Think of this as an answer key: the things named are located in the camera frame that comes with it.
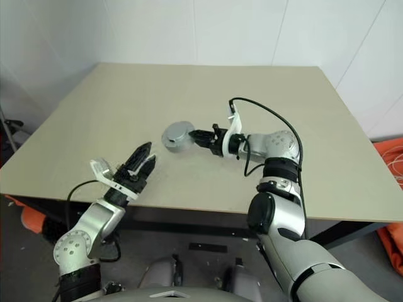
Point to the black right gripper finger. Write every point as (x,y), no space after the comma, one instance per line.
(207,143)
(203,134)

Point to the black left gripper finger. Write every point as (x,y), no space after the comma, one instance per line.
(149,165)
(138,157)

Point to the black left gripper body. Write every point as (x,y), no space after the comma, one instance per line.
(129,181)

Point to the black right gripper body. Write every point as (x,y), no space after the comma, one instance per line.
(218,143)

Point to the round motor end cap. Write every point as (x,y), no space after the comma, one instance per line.
(179,130)

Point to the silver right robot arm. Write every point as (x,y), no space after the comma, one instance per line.
(280,144)

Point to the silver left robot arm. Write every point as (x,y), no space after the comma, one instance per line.
(94,217)

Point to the black bin bag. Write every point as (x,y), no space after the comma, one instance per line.
(55,229)

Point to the grey rounded leg cover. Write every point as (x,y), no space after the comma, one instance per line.
(242,277)
(160,272)

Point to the black floor strip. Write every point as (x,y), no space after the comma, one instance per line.
(207,247)

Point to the small orange fabric bag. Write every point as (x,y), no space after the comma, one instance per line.
(30,220)

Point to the silver robot torso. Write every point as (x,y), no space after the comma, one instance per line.
(189,295)

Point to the dark metal stand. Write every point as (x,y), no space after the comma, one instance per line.
(12,123)

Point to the large orange fabric bag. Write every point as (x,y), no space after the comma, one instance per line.
(393,242)

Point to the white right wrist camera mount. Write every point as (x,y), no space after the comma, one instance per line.
(234,126)

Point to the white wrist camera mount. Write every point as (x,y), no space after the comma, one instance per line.
(100,166)
(234,126)

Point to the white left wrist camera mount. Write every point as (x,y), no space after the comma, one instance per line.
(100,166)

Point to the black table frame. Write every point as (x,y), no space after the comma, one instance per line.
(189,220)

